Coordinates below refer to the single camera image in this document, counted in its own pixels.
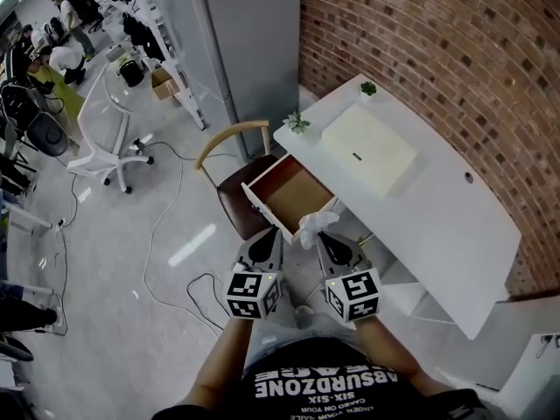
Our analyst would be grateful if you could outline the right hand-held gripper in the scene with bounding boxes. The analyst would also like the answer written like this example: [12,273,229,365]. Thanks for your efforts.
[317,231,382,324]

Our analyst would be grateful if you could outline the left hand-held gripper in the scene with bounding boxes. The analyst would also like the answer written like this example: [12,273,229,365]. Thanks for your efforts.
[222,227,285,321]

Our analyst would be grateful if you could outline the white cloth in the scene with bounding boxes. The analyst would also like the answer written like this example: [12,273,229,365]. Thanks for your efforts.
[297,210,341,249]

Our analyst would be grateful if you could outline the wooden drawer with white front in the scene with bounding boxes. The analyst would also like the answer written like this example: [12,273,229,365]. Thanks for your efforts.
[240,153,340,244]

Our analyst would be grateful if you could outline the person's left forearm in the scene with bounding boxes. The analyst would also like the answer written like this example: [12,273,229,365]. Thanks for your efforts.
[183,315,260,415]

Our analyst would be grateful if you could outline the person's right forearm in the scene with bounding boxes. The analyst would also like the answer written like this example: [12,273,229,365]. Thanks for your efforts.
[353,317,456,397]

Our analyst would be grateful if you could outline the wooden chair with brown seat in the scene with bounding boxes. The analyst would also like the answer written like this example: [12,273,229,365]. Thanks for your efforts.
[194,119,285,242]

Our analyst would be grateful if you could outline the person's white shoe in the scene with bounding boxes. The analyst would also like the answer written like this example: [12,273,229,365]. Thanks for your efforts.
[295,304,314,330]

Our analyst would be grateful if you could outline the person's light denim jeans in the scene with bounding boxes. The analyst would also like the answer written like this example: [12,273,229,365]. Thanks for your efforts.
[248,304,371,362]

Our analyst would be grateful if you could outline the cream desk mat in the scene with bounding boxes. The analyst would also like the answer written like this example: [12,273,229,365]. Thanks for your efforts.
[321,102,419,200]

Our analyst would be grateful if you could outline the white desk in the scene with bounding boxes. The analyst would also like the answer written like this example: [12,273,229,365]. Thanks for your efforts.
[272,73,523,341]

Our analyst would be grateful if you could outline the pale veined leafy plant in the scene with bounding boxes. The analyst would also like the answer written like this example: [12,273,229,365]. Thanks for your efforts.
[282,110,312,136]

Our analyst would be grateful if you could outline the person's black printed t-shirt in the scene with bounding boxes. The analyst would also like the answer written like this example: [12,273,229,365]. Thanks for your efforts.
[150,337,494,420]

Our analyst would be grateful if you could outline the cardboard box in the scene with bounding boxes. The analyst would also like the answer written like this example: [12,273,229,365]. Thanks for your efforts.
[150,66,180,102]

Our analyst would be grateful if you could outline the white shelving rack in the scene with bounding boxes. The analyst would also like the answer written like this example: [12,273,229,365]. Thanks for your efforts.
[87,0,207,130]

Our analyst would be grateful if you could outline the white mesh office chair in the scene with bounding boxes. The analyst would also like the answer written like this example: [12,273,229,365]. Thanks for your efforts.
[65,61,155,194]

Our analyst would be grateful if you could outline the black bin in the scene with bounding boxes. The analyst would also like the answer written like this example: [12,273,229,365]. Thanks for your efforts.
[118,59,145,88]

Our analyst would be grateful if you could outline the black backpack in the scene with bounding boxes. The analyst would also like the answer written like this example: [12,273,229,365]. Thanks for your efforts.
[122,13,167,63]

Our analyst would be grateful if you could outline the white side cabinet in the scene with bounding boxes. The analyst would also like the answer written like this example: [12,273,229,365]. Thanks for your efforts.
[498,331,560,392]

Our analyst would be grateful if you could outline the black round stool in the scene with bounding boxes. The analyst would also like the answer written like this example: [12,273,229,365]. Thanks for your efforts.
[25,111,70,158]

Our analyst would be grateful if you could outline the green table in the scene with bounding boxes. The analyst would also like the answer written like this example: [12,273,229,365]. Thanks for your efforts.
[25,66,87,146]

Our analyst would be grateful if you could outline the black floor cable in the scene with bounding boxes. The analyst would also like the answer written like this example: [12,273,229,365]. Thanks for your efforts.
[186,272,233,330]

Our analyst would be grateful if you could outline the white floor cable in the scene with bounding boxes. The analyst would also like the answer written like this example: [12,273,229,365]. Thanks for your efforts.
[130,141,246,339]

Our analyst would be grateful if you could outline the grey arm strap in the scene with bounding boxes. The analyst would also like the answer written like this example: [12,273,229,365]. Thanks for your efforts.
[450,402,482,420]

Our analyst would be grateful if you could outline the white table leg frame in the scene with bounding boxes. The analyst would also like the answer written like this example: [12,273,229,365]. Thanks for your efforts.
[0,190,53,235]

